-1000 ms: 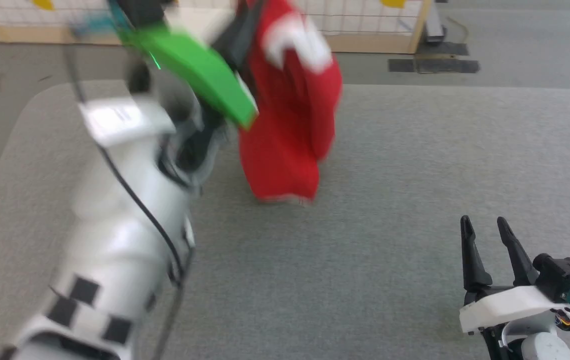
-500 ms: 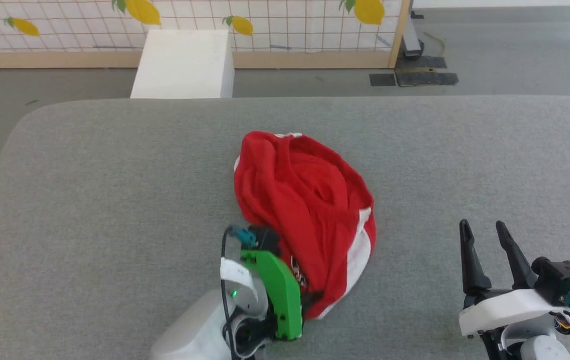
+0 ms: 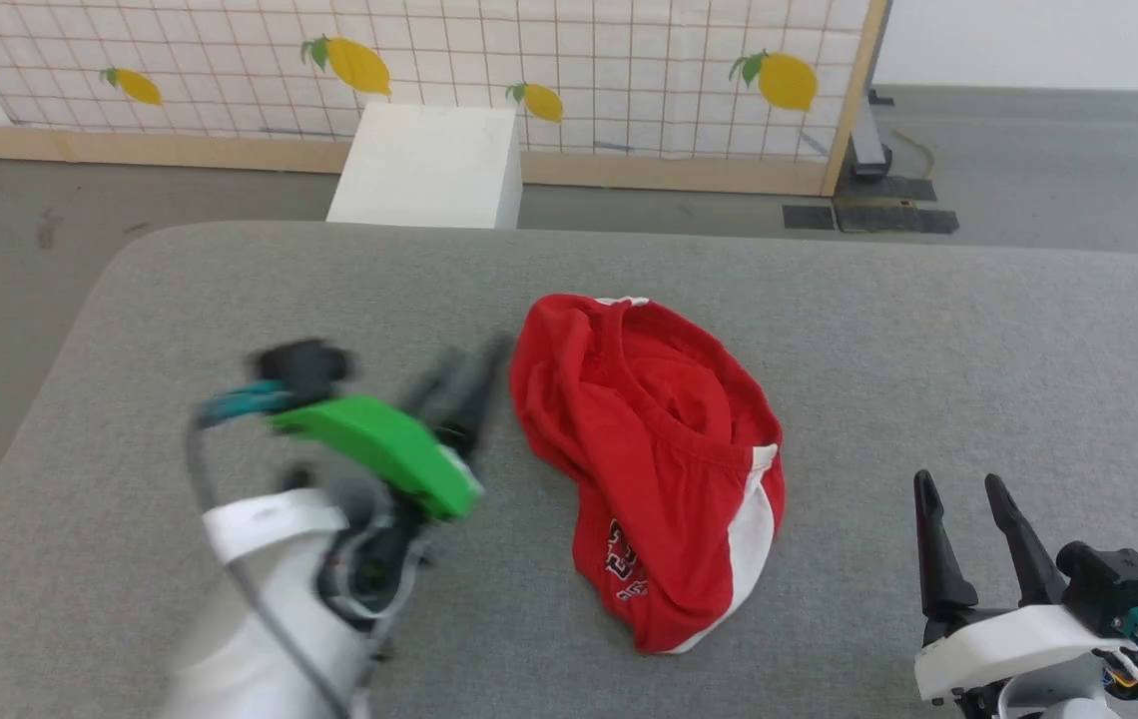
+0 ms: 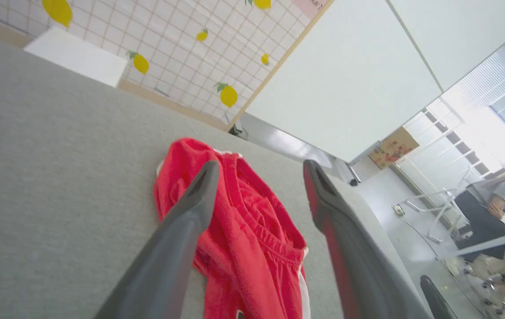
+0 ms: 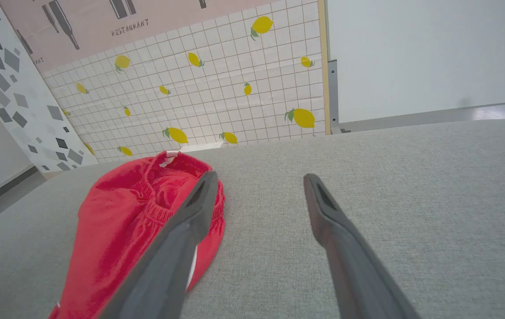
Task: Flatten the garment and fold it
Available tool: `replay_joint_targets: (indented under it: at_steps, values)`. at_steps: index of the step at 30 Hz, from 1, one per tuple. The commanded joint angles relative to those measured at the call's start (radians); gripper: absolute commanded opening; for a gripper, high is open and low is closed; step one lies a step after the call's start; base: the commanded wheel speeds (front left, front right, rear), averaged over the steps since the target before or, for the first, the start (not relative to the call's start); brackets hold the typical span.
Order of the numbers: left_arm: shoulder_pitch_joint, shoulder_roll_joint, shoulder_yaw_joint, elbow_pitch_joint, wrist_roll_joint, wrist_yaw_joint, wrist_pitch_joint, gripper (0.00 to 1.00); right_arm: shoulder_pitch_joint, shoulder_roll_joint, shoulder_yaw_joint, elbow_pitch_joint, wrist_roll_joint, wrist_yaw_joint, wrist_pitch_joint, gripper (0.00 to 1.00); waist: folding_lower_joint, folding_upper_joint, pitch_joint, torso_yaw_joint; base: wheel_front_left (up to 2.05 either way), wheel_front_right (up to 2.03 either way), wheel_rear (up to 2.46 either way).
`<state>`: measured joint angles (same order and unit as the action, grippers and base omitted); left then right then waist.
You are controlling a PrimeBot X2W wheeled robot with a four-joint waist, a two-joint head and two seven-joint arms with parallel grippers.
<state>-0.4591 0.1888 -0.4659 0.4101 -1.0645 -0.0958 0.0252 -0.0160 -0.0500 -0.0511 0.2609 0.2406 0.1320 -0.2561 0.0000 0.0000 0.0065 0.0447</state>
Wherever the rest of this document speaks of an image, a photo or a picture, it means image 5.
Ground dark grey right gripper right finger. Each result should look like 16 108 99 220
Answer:
303 173 420 319

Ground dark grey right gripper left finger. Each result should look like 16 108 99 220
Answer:
98 171 219 319

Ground red shorts with white trim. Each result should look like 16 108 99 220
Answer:
49 150 226 319

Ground lemon print tile panel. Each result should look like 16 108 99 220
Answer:
0 0 332 163

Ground grey terrazzo pattern panel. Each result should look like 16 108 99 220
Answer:
0 0 99 174

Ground grey metal post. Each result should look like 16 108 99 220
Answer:
328 59 351 135

